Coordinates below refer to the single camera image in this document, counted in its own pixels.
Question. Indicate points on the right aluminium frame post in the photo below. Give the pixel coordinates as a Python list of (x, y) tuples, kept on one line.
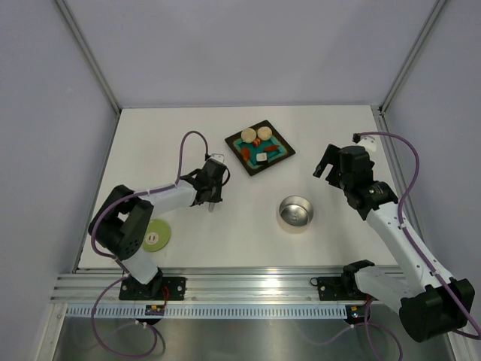
[(413, 54)]

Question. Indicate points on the right round bread bun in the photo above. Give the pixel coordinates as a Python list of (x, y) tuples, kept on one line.
[(264, 133)]

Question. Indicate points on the stainless steel bowl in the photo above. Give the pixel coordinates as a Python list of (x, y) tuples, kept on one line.
[(296, 212)]

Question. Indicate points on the aluminium frame post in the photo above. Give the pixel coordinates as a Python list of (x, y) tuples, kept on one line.
[(413, 54), (67, 15)]

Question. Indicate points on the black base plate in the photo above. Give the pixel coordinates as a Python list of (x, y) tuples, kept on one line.
[(338, 288), (170, 288)]

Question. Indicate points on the round bread bun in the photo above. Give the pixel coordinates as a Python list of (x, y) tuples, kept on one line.
[(248, 135), (264, 133)]

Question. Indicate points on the aluminium rail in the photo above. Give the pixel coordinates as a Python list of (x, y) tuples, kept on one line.
[(275, 285)]

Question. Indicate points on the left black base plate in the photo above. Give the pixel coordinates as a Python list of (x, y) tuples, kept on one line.
[(170, 288)]

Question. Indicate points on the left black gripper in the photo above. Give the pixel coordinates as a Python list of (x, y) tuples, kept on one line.
[(216, 198)]

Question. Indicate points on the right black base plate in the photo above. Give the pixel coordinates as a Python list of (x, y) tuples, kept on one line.
[(338, 288)]

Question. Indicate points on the green round lid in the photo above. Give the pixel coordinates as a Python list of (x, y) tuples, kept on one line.
[(157, 235)]

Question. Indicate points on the orange sausage piece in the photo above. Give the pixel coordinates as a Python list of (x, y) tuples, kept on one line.
[(246, 154)]

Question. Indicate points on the left round bread bun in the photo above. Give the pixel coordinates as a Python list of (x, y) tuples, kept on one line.
[(248, 135)]

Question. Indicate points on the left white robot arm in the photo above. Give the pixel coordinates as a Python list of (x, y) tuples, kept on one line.
[(118, 229)]

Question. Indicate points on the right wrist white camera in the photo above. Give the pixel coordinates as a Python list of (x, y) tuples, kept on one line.
[(368, 142)]

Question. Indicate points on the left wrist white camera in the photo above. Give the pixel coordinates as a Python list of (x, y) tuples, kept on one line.
[(218, 157)]

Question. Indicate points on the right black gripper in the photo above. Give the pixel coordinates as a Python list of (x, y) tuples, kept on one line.
[(331, 156)]

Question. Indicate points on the left aluminium frame post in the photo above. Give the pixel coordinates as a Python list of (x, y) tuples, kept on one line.
[(67, 15)]

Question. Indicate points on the wrist white camera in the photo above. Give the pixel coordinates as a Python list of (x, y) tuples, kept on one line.
[(368, 142), (218, 157)]

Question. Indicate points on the white slotted cable duct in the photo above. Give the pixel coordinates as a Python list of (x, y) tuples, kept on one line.
[(223, 312)]

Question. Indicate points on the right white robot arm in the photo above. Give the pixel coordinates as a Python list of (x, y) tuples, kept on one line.
[(430, 301)]

